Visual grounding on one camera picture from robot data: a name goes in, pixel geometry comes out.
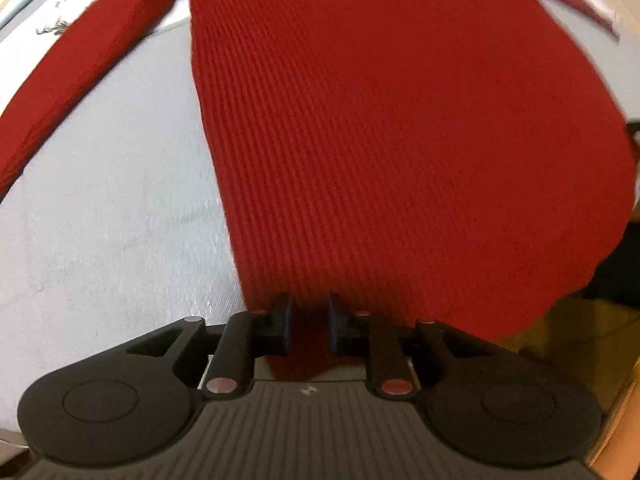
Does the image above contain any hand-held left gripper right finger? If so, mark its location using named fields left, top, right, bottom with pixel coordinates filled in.
left=326, top=292, right=499, bottom=400

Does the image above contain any white deer printed blanket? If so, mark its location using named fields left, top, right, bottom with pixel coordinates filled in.
left=0, top=0, right=626, bottom=111

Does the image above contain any grey bed sheet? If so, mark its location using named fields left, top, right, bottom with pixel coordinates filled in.
left=0, top=20, right=275, bottom=453

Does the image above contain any red knit sweater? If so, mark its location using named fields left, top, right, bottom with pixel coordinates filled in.
left=0, top=0, right=638, bottom=383

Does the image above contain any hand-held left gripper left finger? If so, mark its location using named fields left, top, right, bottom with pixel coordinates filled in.
left=125, top=292, right=294, bottom=402

